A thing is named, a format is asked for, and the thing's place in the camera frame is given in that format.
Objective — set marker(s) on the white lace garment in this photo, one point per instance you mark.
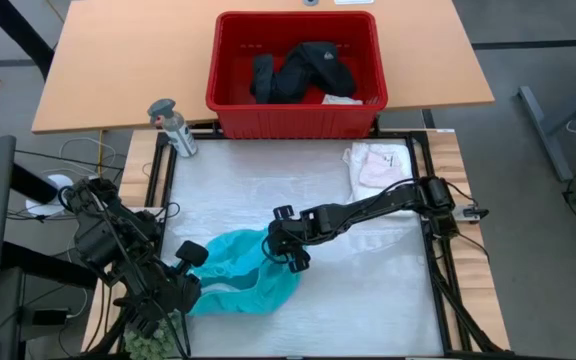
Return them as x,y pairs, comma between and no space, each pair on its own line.
355,165

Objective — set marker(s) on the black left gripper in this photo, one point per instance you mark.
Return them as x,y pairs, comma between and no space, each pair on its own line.
180,295

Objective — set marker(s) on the small white cloth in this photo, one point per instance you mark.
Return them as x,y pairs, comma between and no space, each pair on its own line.
340,100

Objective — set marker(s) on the black garment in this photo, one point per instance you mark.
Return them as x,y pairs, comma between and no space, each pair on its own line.
308,65

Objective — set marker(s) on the black desk leg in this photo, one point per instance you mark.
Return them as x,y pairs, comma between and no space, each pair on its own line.
18,35

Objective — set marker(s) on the white label sticker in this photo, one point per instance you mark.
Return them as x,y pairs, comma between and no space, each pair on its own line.
353,2

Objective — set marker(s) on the grey desk leg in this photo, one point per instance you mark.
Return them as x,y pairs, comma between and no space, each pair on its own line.
538,125

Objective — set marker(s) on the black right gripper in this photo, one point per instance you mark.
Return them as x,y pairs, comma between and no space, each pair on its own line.
290,237

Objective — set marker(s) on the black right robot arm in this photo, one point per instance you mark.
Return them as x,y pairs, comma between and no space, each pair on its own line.
368,205

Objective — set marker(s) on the light wooden desk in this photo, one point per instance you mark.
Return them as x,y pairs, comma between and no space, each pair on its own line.
118,60

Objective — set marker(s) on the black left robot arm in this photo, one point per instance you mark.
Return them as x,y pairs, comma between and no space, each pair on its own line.
98,240

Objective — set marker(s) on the pale pink underwear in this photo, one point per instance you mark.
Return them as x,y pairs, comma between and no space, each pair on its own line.
380,172

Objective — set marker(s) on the clear spray bottle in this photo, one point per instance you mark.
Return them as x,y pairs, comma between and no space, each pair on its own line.
178,130

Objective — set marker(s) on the black phone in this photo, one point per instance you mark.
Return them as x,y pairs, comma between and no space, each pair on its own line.
50,317

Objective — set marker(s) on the small green plant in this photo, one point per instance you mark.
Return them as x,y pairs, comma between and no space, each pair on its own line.
150,346

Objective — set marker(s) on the teal garment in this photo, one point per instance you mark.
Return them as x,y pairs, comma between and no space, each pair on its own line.
238,270

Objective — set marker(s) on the red plastic bin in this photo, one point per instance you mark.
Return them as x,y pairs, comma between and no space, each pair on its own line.
293,122

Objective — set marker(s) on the white handwritten paper tag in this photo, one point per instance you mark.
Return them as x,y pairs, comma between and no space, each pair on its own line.
391,160

